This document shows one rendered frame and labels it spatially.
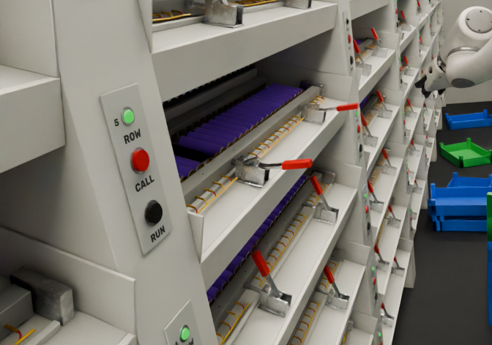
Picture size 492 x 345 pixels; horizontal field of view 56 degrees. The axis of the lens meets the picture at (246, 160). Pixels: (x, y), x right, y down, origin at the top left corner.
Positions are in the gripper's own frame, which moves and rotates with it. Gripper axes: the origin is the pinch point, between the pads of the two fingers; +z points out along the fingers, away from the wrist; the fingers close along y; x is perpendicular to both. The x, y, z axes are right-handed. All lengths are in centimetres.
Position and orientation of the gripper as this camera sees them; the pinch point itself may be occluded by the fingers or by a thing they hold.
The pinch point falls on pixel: (433, 88)
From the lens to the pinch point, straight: 139.6
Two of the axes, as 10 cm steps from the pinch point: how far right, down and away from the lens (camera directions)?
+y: 9.8, -2.2, -0.1
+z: 0.8, 3.1, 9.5
